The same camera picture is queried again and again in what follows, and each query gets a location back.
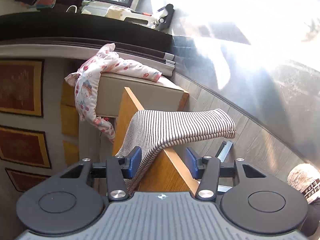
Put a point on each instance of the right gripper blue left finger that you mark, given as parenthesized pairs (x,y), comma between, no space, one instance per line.
(132,162)

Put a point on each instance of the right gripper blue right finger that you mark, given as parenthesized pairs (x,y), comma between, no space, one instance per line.
(192,162)

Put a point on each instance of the striped knit garment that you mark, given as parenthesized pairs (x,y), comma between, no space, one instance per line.
(154,131)

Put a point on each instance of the yellow cushion left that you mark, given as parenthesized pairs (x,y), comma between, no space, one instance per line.
(71,153)

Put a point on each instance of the yellow cushion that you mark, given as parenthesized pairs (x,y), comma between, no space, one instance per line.
(71,153)
(67,95)
(69,121)

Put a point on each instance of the beige sofa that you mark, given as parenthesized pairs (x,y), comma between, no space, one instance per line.
(163,95)

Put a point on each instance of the yellow cushion middle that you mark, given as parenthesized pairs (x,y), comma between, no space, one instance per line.
(69,121)

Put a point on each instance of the yellow cushion right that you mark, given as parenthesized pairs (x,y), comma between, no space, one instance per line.
(67,95)

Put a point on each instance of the red gold framed picture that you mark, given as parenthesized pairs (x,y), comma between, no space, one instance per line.
(22,87)
(25,147)

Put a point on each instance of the floral pink white blanket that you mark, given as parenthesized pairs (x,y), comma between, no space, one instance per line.
(96,95)

